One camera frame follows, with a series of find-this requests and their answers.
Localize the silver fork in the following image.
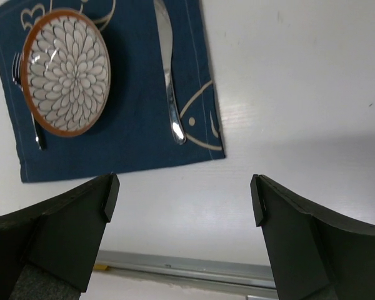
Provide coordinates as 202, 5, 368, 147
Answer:
11, 52, 46, 151

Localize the front aluminium rail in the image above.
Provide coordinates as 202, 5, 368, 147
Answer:
96, 250, 276, 289

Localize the floral ceramic plate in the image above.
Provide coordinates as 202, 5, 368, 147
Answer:
20, 9, 111, 138

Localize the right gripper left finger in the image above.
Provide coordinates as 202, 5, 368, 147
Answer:
0, 173, 119, 299

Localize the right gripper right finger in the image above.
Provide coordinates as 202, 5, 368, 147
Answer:
250, 174, 375, 299

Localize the silver table knife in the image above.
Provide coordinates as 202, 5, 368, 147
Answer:
153, 0, 186, 145

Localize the blue whale placemat cloth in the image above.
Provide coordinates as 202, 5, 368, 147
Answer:
0, 1, 225, 183

